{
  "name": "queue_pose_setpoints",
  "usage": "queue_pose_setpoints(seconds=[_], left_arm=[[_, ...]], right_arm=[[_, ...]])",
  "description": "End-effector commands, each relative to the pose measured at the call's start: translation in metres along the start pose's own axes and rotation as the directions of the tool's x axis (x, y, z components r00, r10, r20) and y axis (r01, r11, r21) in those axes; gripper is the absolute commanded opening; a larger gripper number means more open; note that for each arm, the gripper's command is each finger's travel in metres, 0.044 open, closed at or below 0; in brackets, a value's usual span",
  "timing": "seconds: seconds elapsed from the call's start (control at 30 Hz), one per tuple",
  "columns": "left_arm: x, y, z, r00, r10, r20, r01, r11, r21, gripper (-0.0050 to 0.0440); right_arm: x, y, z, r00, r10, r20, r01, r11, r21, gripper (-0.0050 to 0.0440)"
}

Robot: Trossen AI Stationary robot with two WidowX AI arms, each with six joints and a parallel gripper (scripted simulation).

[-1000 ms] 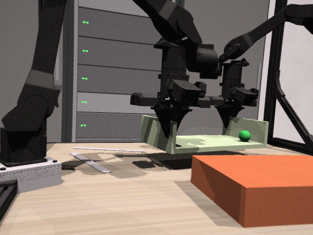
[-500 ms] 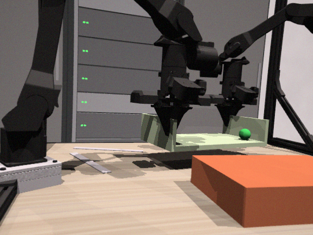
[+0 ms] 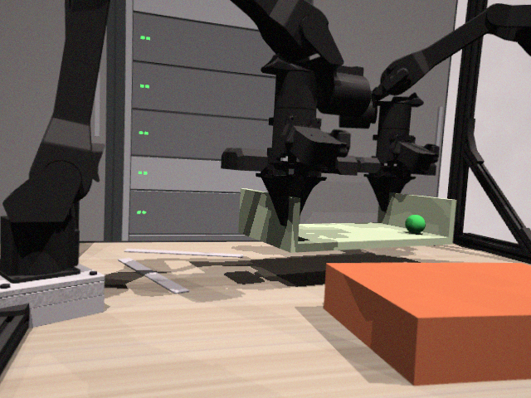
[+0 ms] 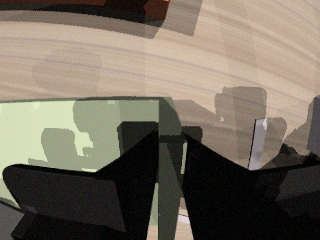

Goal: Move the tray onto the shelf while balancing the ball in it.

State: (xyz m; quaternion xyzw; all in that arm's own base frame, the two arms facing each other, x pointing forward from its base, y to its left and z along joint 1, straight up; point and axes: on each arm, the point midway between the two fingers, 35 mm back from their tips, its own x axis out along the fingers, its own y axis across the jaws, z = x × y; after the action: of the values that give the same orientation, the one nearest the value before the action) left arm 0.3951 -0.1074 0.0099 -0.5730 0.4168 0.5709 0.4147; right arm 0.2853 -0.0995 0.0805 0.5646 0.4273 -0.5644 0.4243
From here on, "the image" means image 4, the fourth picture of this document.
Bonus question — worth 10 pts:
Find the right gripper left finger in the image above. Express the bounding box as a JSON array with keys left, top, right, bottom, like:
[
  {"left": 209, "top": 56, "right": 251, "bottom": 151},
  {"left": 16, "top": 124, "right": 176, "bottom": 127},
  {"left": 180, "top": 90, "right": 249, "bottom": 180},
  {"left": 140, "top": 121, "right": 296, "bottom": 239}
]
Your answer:
[{"left": 2, "top": 131, "right": 159, "bottom": 240}]

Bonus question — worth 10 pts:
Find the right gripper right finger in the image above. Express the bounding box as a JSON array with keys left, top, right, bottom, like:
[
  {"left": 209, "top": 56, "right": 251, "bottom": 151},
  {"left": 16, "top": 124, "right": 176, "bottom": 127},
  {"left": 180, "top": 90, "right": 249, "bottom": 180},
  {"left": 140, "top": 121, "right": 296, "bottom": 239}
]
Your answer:
[{"left": 182, "top": 133, "right": 320, "bottom": 240}]

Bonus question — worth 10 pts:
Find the orange rectangular block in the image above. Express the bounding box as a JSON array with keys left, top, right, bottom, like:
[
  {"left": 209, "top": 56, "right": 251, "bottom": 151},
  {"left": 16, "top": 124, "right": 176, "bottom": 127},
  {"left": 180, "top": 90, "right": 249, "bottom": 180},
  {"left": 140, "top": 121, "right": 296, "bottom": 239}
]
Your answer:
[{"left": 0, "top": 0, "right": 170, "bottom": 20}]

